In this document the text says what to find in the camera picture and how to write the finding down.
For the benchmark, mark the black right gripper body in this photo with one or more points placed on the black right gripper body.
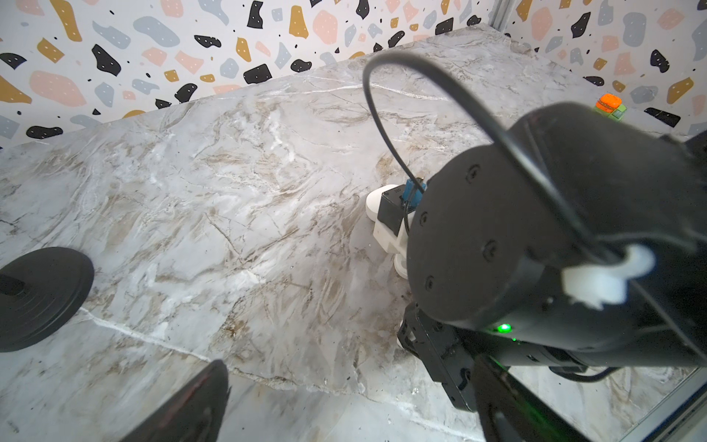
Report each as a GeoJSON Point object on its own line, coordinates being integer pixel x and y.
{"type": "Point", "coordinates": [448, 353]}

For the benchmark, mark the orange green small cube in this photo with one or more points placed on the orange green small cube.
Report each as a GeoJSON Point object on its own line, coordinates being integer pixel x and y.
{"type": "Point", "coordinates": [611, 106]}

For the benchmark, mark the aluminium corner frame post right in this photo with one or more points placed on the aluminium corner frame post right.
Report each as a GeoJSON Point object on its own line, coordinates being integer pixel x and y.
{"type": "Point", "coordinates": [501, 12]}

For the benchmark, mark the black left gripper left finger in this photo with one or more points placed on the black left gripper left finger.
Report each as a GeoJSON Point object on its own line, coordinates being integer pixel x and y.
{"type": "Point", "coordinates": [194, 413]}

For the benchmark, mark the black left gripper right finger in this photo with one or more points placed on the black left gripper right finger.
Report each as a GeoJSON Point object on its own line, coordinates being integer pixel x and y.
{"type": "Point", "coordinates": [509, 411]}

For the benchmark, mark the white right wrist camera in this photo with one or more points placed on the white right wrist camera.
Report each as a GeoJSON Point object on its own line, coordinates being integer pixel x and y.
{"type": "Point", "coordinates": [392, 209]}

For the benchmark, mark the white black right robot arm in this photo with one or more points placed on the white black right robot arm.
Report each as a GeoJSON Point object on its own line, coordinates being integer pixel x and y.
{"type": "Point", "coordinates": [494, 272]}

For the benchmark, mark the black stand with green ball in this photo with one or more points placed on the black stand with green ball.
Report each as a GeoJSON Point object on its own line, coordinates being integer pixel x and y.
{"type": "Point", "coordinates": [40, 292]}

